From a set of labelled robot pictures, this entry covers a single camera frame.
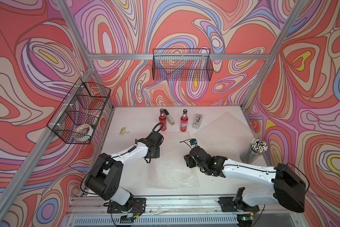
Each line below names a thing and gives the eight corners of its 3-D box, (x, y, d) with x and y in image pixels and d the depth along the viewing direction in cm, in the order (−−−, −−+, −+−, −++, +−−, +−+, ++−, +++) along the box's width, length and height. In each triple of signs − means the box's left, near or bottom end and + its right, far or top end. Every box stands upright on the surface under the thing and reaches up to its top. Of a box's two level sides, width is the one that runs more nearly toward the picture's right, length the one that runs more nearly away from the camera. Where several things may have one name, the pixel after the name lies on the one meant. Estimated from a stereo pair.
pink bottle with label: (182, 132, 105) (184, 115, 89) (179, 129, 107) (180, 111, 92) (187, 130, 106) (189, 112, 91) (183, 126, 109) (185, 108, 93)
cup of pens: (242, 164, 90) (256, 150, 75) (238, 153, 95) (250, 138, 80) (254, 164, 90) (270, 150, 75) (250, 153, 95) (264, 138, 80)
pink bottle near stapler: (160, 130, 108) (158, 111, 91) (162, 126, 110) (161, 107, 93) (164, 132, 106) (163, 113, 90) (167, 128, 108) (166, 110, 92)
